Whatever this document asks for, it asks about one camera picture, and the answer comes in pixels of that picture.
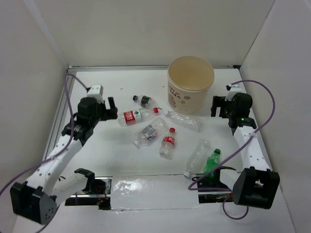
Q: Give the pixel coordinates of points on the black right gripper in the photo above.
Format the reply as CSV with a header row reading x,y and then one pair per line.
x,y
218,101

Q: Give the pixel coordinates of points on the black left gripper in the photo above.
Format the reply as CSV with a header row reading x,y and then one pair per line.
x,y
111,114

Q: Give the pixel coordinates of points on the red label water bottle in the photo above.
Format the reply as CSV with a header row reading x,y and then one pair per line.
x,y
137,116

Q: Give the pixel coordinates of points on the black label small bottle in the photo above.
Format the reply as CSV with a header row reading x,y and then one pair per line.
x,y
144,101

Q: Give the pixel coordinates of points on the clear crushed white-cap bottle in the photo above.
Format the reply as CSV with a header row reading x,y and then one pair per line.
x,y
188,122

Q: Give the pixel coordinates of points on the blue label clear bottle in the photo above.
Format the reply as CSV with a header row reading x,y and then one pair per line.
x,y
150,133

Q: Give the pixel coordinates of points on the green plastic bottle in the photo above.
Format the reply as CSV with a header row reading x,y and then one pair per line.
x,y
212,161

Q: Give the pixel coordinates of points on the clear tall white-cap bottle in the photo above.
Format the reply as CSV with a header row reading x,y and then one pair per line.
x,y
196,160

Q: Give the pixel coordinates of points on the red cap cola bottle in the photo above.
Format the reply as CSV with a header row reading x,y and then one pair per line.
x,y
167,144

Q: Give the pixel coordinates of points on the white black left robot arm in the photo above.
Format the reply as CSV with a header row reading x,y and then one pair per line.
x,y
38,197

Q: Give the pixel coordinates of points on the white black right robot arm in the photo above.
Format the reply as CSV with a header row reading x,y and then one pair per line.
x,y
257,184

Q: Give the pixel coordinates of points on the beige paper bucket bin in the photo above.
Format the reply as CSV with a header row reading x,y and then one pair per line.
x,y
189,79

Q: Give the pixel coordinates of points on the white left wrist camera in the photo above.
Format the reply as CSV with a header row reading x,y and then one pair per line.
x,y
95,91

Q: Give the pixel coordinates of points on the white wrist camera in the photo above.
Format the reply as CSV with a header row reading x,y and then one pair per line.
x,y
95,91
232,90

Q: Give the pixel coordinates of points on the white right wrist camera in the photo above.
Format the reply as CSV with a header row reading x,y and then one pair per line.
x,y
232,90

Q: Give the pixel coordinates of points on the aluminium frame rail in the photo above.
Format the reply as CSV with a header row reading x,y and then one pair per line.
x,y
62,105

